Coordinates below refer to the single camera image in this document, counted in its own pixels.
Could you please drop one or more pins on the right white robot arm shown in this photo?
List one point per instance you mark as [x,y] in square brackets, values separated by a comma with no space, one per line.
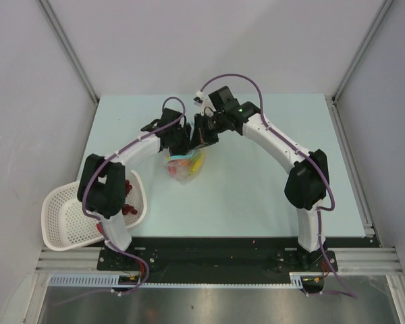
[307,171]

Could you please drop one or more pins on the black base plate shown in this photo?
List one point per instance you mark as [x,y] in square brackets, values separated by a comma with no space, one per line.
[219,261]

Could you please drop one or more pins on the orange fake fruit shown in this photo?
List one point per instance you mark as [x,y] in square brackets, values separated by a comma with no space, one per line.
[178,168]

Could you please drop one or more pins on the white slotted cable duct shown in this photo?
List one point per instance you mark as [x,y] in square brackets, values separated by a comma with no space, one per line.
[122,281]

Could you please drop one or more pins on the right aluminium corner post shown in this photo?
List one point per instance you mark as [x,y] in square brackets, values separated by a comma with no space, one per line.
[363,47]

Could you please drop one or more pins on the left aluminium corner post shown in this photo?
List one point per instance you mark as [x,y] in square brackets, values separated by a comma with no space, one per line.
[64,42]

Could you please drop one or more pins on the clear zip top bag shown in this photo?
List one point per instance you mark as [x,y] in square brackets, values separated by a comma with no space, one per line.
[188,178]

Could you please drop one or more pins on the red fake apple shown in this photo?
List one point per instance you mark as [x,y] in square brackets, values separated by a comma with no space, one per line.
[99,228]

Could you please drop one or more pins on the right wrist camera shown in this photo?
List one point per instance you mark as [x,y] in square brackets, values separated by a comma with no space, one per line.
[201,100]

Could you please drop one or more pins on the yellow fake banana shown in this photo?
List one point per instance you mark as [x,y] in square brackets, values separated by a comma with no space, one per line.
[196,162]

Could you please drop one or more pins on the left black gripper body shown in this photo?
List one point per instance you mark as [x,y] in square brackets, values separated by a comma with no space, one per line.
[181,140]

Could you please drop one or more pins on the white perforated plastic basket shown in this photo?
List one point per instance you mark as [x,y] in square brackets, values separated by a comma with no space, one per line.
[63,224]

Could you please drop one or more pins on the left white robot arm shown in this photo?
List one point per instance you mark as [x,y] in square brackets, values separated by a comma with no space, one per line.
[102,187]

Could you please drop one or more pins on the dark fake grape bunch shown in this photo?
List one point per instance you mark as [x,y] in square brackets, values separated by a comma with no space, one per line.
[128,208]

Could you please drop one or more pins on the aluminium corner post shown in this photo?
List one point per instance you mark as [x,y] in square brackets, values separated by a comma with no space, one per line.
[363,47]
[64,42]

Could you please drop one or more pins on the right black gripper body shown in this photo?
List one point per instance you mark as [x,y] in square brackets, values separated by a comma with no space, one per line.
[208,127]

